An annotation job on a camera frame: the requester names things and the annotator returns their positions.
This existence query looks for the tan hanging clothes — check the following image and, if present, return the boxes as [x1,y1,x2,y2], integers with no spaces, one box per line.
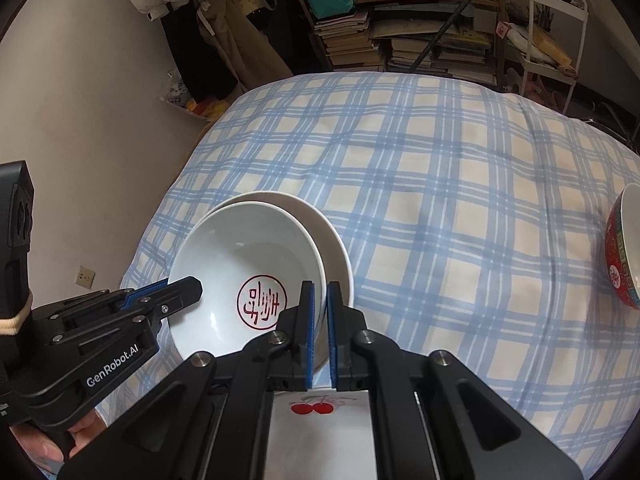
[195,0,296,93]

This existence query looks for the black hanging clothes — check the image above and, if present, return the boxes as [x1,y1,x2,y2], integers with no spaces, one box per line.
[160,0,241,103]

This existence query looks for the yellow packet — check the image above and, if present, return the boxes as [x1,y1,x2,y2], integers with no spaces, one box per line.
[187,96,232,120]

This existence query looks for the blue plaid blanket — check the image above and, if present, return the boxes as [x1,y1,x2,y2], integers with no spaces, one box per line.
[95,72,640,468]

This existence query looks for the white snack packet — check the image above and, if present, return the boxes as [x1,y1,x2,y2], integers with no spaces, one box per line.
[160,70,189,107]

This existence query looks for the stack of books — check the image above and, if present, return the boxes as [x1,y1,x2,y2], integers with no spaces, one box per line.
[312,2,501,86]

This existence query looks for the wooden bookshelf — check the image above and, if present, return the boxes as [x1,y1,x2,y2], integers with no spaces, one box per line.
[280,0,506,88]

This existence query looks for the person's left hand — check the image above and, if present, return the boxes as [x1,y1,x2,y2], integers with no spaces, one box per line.
[10,395,108,476]

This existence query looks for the wrapped brown package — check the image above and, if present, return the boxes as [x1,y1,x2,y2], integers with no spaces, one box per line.
[504,22,579,80]

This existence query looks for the dark slanted pole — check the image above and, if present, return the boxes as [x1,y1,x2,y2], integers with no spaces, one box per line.
[410,0,507,73]

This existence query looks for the small red patterned bowl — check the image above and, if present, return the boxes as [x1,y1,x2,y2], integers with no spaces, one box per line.
[167,201,326,361]

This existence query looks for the white cherry print plate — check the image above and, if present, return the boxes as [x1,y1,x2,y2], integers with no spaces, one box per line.
[270,387,378,480]

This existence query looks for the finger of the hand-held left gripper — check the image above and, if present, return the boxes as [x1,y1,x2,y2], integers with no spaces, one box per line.
[30,282,173,322]
[47,275,203,347]

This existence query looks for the plain white bowl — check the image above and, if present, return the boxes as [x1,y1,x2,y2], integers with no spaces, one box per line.
[212,191,355,361]

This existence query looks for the large red patterned bowl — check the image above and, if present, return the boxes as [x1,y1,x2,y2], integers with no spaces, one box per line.
[604,183,640,311]

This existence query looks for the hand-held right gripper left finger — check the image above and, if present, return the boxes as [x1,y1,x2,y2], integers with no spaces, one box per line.
[57,280,321,480]

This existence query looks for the white metal rack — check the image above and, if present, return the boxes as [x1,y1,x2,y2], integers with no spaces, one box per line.
[517,0,588,116]

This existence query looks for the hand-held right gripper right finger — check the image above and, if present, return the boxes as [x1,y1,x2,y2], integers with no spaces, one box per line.
[327,280,586,480]

